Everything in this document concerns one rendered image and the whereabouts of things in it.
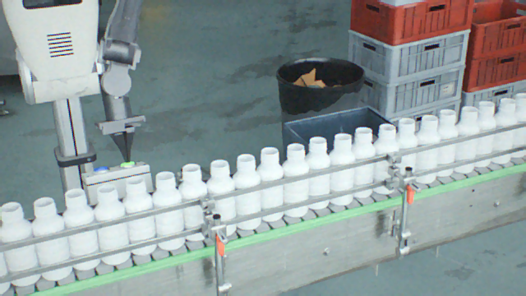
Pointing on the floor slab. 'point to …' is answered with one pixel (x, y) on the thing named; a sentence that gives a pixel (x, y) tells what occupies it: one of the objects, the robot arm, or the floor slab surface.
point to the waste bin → (344, 94)
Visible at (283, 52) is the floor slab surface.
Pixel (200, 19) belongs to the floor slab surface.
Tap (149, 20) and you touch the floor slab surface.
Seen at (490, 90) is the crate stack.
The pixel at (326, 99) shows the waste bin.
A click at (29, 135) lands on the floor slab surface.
